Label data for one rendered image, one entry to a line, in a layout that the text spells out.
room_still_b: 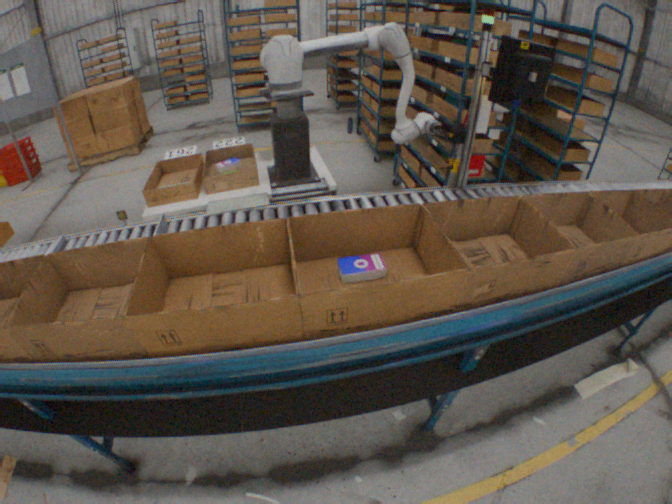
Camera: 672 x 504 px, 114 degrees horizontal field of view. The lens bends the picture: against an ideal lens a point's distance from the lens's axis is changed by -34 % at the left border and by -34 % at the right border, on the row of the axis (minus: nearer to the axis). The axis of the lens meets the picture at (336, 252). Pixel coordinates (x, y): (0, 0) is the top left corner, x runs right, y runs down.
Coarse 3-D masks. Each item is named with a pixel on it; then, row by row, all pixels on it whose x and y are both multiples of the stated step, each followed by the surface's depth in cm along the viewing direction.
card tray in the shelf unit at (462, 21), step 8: (440, 16) 175; (448, 16) 166; (456, 16) 158; (464, 16) 151; (480, 16) 144; (440, 24) 178; (448, 24) 169; (456, 24) 161; (464, 24) 154; (480, 24) 148; (496, 24) 148; (504, 24) 148; (512, 24) 149; (496, 32) 152; (504, 32) 152
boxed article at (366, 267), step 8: (360, 256) 95; (368, 256) 95; (376, 256) 95; (344, 264) 92; (352, 264) 92; (360, 264) 92; (368, 264) 92; (376, 264) 92; (384, 264) 92; (344, 272) 90; (352, 272) 90; (360, 272) 90; (368, 272) 90; (376, 272) 91; (384, 272) 91; (344, 280) 90; (352, 280) 91; (360, 280) 92
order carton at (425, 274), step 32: (320, 224) 91; (352, 224) 93; (384, 224) 95; (416, 224) 97; (320, 256) 98; (352, 256) 100; (384, 256) 99; (416, 256) 100; (448, 256) 81; (320, 288) 89; (352, 288) 67; (384, 288) 69; (416, 288) 72; (448, 288) 75; (320, 320) 72; (352, 320) 74; (384, 320) 77; (416, 320) 80
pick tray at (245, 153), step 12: (252, 144) 182; (216, 156) 182; (228, 156) 185; (240, 156) 187; (252, 156) 190; (204, 168) 160; (240, 168) 178; (252, 168) 177; (204, 180) 152; (216, 180) 154; (228, 180) 156; (240, 180) 158; (252, 180) 160; (216, 192) 158
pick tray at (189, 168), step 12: (192, 156) 176; (156, 168) 167; (168, 168) 176; (180, 168) 178; (192, 168) 180; (156, 180) 166; (168, 180) 170; (180, 180) 169; (192, 180) 168; (144, 192) 144; (156, 192) 145; (168, 192) 147; (180, 192) 149; (192, 192) 151; (156, 204) 149
